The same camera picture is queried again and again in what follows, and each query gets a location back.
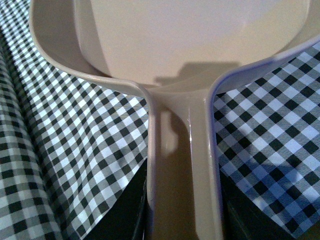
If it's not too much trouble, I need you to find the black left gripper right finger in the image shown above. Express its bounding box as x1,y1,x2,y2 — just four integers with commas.
220,172,293,240

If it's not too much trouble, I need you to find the black white checkered cloth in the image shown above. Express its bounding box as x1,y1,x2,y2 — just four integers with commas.
0,0,320,240

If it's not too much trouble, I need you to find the beige plastic dustpan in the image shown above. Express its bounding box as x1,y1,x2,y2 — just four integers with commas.
29,0,320,240

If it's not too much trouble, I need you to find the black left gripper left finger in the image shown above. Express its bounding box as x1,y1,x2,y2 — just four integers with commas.
86,161,147,240

